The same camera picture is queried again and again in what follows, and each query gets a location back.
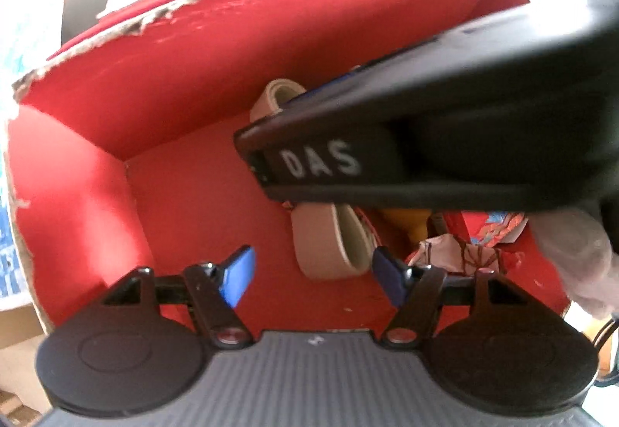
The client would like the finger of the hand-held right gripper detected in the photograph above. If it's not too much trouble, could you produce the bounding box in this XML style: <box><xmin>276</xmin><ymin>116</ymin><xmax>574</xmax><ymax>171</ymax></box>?
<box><xmin>283</xmin><ymin>8</ymin><xmax>547</xmax><ymax>115</ymax></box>

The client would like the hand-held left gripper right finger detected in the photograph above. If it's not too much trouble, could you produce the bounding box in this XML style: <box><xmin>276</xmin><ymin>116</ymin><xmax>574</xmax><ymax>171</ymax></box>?
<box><xmin>372</xmin><ymin>245</ymin><xmax>540</xmax><ymax>350</ymax></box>

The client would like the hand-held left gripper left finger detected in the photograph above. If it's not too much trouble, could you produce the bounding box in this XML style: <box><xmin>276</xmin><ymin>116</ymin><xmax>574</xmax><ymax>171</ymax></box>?
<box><xmin>99</xmin><ymin>244</ymin><xmax>255</xmax><ymax>350</ymax></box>

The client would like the orange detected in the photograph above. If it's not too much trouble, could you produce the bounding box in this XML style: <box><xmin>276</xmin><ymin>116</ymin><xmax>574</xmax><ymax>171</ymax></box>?
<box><xmin>382</xmin><ymin>208</ymin><xmax>431</xmax><ymax>244</ymax></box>

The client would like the small red gift box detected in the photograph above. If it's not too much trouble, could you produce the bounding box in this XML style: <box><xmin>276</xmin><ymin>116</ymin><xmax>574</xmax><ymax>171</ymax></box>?
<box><xmin>442</xmin><ymin>210</ymin><xmax>530</xmax><ymax>263</ymax></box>

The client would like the beige strap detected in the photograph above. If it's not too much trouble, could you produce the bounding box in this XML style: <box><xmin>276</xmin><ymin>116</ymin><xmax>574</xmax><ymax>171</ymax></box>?
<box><xmin>249</xmin><ymin>79</ymin><xmax>375</xmax><ymax>281</ymax></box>

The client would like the large red cardboard box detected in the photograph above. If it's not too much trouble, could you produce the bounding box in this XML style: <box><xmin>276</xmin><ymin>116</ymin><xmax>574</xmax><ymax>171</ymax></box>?
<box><xmin>5</xmin><ymin>0</ymin><xmax>571</xmax><ymax>333</ymax></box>

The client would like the person's right hand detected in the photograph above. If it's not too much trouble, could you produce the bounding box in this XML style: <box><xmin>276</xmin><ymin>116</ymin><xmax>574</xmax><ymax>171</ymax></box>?
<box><xmin>532</xmin><ymin>209</ymin><xmax>616</xmax><ymax>319</ymax></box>

